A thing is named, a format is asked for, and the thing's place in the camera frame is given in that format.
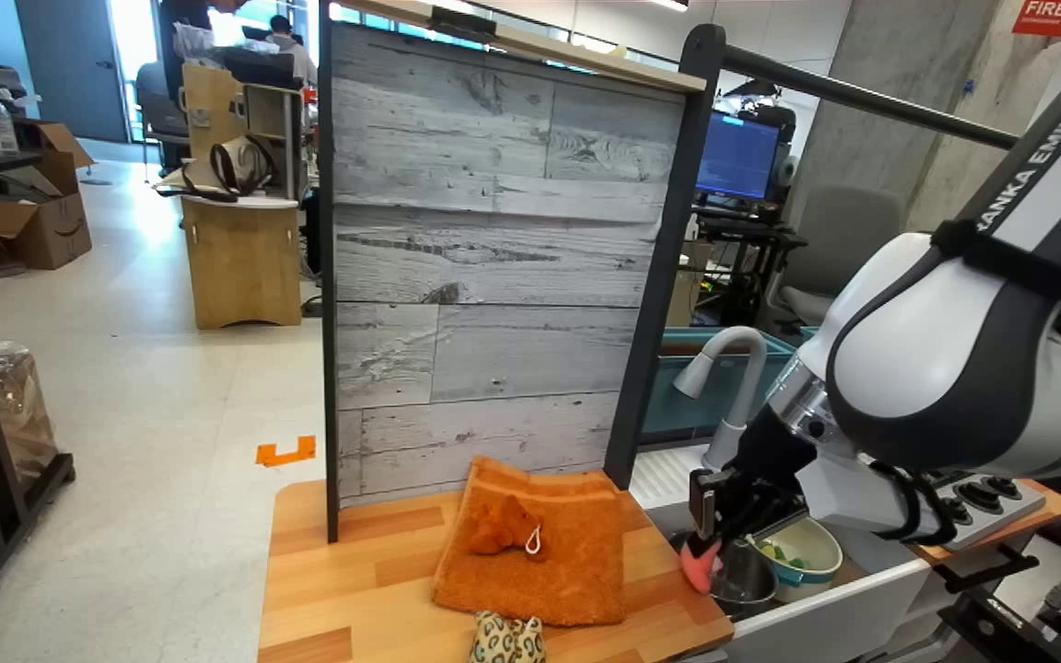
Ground orange towel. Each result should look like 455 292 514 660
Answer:
430 456 627 626

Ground blue monitor screen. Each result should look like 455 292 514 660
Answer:
696 113 778 201

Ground cardboard box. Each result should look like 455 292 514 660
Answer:
0 120 93 267

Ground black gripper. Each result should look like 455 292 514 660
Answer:
690 408 813 545

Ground grey office chair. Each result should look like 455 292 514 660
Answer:
775 189 901 322

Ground grey wood backsplash panel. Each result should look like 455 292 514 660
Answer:
330 27 683 499

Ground toy stove top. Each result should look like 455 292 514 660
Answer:
938 476 1047 550

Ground patterned small cloth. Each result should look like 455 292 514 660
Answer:
469 612 545 663

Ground white teal-rimmed pot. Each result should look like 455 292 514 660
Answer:
754 518 842 595

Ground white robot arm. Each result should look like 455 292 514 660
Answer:
690 93 1061 552

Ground black frame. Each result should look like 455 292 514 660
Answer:
604 22 1018 485

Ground white sink unit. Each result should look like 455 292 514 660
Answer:
630 445 927 663

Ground grey toy faucet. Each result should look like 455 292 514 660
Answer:
673 322 770 466

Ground orange floor bracket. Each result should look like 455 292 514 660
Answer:
255 434 315 466

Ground wooden stool cabinet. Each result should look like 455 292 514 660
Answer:
185 195 302 327

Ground pink plush toy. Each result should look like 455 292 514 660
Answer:
679 545 722 594

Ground teal planter box left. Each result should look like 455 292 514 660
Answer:
641 327 804 439

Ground steel pot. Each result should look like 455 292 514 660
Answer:
710 542 778 612

